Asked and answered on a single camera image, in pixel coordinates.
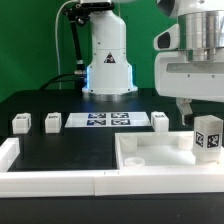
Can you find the black camera on mount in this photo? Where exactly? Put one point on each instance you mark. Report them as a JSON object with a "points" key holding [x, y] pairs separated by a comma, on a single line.
{"points": [[96, 4]]}

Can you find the white marker tag sheet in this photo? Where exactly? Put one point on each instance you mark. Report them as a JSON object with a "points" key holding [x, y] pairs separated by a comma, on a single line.
{"points": [[107, 119]]}

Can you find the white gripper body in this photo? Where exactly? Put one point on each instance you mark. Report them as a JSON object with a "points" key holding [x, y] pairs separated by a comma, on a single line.
{"points": [[176, 77]]}

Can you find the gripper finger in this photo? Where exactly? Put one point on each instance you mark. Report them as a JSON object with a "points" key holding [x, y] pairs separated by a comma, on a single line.
{"points": [[184, 107]]}

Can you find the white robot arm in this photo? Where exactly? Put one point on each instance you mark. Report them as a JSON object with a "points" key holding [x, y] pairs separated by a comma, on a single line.
{"points": [[190, 60]]}

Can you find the white square tabletop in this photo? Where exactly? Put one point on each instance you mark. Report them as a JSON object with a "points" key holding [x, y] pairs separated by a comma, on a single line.
{"points": [[159, 150]]}

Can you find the white U-shaped obstacle fence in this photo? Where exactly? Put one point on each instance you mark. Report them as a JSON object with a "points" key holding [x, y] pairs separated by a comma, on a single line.
{"points": [[143, 180]]}

